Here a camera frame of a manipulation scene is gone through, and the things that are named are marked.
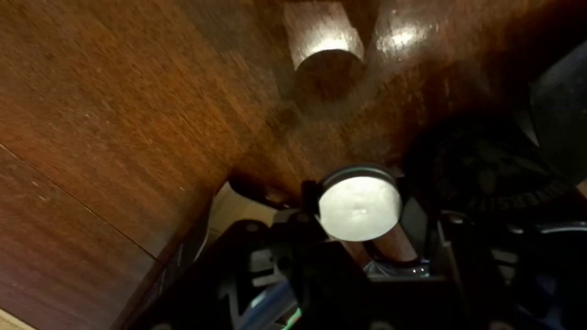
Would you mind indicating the small white round lid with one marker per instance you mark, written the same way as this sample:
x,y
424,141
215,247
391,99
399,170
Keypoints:
x,y
358,201

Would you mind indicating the long dark cardboard box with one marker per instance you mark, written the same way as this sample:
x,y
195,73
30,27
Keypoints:
x,y
560,113

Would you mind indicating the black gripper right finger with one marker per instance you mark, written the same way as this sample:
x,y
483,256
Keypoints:
x,y
411,229

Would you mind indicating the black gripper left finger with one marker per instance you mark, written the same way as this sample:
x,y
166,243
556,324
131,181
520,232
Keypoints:
x,y
303,225

